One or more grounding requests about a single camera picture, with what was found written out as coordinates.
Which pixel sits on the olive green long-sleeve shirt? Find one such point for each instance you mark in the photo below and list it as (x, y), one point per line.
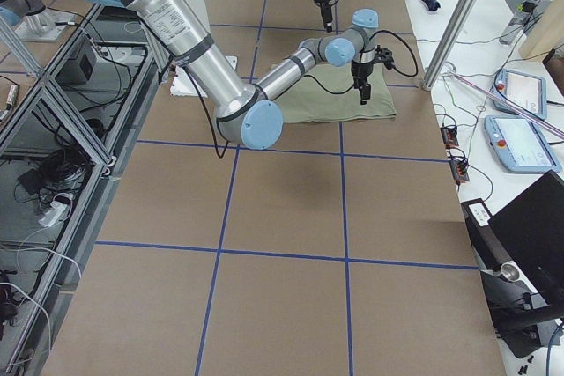
(325, 94)

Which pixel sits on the near blue teach pendant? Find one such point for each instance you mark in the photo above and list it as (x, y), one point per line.
(519, 145)

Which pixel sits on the blue teach pendant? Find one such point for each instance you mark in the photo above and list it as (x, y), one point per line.
(519, 145)
(523, 89)

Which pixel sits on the far blue teach pendant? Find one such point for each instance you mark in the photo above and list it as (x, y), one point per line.
(523, 89)

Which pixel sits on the black laptop on stand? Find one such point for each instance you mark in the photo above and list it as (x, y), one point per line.
(521, 247)

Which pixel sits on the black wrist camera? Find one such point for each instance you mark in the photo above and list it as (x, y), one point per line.
(384, 56)

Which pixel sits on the aluminium frame post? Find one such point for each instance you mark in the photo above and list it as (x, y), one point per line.
(447, 42)

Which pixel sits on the aluminium frame enclosure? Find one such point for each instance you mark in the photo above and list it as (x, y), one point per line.
(54, 152)

